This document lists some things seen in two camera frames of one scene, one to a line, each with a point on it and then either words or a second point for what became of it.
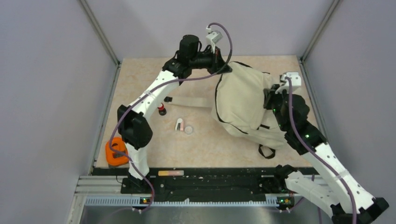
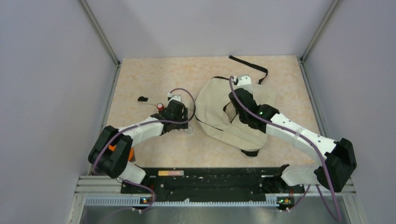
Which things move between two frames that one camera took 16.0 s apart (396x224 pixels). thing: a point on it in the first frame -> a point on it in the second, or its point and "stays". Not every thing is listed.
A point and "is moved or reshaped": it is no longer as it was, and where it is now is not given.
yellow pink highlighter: x=171 y=173 stays
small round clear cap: x=188 y=130 stays
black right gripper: x=270 y=94 -> x=251 y=95
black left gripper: x=217 y=65 -> x=184 y=112
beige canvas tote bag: x=239 y=108 is moved or reshaped
